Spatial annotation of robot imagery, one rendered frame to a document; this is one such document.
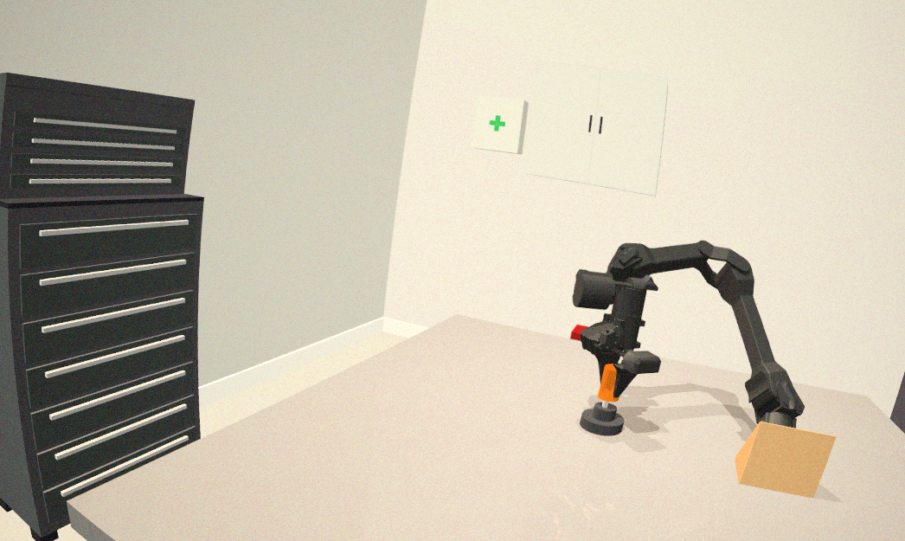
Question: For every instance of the orange knob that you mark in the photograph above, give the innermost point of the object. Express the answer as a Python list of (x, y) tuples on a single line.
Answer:
[(607, 384)]

